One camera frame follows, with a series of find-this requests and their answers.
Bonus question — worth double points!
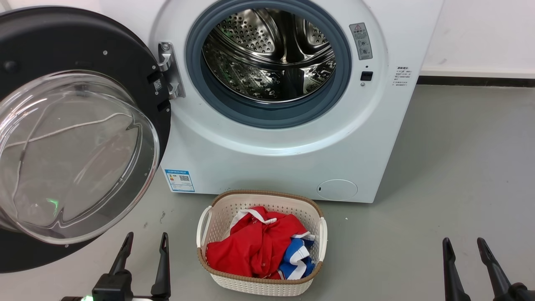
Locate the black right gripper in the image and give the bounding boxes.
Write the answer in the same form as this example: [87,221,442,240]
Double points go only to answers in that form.
[442,237,535,301]

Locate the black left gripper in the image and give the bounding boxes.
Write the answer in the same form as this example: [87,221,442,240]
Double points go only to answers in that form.
[61,232,171,301]

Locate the grey warning sticker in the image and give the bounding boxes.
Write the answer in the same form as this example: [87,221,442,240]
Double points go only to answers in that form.
[349,23,373,61]

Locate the red garment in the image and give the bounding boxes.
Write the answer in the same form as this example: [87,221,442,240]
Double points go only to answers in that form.
[206,206,310,280]

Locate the cream perforated laundry basket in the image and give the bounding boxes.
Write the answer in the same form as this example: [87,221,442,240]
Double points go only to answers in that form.
[196,190,328,296]

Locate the dark round glass washer door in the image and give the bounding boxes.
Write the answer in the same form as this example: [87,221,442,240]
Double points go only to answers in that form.
[0,6,172,273]

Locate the blue energy label sticker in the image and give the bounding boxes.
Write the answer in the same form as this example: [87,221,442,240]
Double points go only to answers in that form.
[164,169,196,193]

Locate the white washing machine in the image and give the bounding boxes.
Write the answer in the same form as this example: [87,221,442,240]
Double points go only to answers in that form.
[100,0,444,204]

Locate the stainless steel washer drum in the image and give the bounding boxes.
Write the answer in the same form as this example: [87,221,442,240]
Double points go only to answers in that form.
[202,8,337,104]

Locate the round white filter cover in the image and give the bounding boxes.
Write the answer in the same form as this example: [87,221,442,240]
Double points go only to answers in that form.
[316,179,359,201]

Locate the blue and white garment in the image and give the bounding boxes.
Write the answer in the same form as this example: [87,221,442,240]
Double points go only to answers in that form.
[278,232,316,281]

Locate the metal door hinge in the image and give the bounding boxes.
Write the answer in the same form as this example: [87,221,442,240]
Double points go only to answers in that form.
[157,42,186,100]

